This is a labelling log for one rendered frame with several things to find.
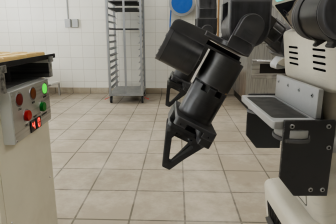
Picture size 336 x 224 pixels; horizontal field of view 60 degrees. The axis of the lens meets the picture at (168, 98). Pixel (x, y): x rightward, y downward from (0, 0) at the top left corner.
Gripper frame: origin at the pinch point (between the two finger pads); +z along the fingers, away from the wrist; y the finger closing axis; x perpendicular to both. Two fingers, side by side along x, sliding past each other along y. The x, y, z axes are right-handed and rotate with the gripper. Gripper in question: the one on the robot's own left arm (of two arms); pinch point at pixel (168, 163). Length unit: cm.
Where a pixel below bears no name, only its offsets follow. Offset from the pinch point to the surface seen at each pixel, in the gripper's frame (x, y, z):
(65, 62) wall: -142, -440, 98
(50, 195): -21, -51, 51
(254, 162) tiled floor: 95, -167, 36
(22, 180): -28, -33, 38
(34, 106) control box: -35, -39, 18
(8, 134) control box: -34.4, -26.3, 22.5
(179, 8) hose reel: -14, -419, -63
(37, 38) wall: -197, -440, 83
